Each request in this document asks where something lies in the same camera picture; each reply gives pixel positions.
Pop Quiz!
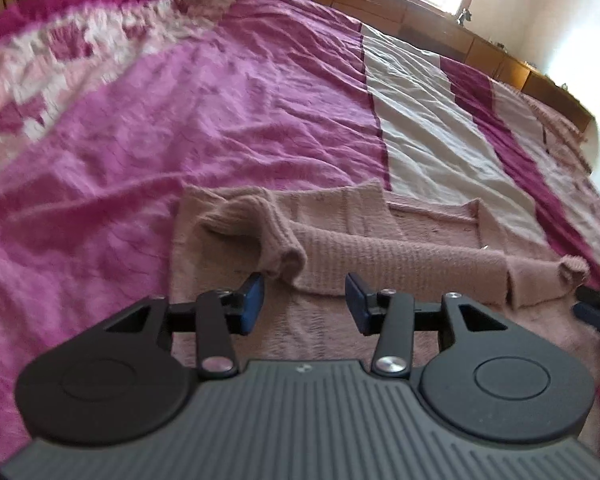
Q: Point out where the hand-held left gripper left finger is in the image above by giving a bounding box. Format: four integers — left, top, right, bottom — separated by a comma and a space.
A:
102, 272, 267, 380

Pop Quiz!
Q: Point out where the magenta and white striped bedspread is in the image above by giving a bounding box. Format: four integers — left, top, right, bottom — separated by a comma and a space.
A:
0, 0, 600, 461

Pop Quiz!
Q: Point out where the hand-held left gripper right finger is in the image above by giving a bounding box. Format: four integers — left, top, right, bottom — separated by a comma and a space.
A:
345, 273, 511, 377

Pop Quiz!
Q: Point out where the floral pink pillow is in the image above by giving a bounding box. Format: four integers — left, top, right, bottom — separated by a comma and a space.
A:
0, 0, 221, 181

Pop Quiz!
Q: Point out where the pink knitted sweater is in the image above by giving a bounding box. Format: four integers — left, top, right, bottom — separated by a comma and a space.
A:
170, 179, 593, 361

